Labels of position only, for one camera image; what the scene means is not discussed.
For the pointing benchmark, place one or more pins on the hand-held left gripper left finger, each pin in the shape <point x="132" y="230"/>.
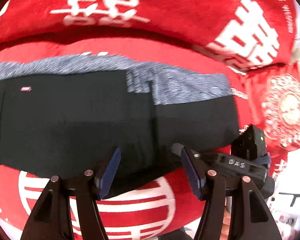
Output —
<point x="110" y="172"/>

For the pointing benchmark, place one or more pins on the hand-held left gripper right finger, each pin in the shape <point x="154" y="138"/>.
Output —
<point x="190" y="175"/>

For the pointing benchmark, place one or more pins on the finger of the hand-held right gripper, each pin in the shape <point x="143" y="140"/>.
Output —
<point x="207" y="158"/>

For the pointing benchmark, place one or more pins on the black pants with grey stripes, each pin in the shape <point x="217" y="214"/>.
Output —
<point x="65" y="117"/>

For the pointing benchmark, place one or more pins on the red embroidered pillow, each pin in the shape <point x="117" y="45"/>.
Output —
<point x="285" y="110"/>

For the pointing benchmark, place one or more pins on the red printed blanket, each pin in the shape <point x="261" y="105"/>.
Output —
<point x="177" y="17"/>

